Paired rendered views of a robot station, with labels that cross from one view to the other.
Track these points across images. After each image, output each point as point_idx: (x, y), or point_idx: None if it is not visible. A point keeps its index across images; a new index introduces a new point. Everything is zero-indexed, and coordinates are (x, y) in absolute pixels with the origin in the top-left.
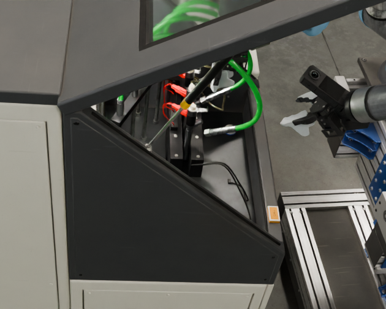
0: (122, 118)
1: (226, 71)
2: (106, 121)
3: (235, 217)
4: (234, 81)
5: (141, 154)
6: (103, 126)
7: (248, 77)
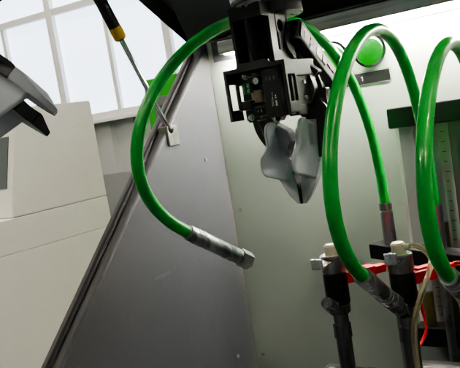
0: (378, 245)
1: (266, 125)
2: (185, 69)
3: (70, 307)
4: (259, 161)
5: (155, 122)
6: (179, 71)
7: (158, 72)
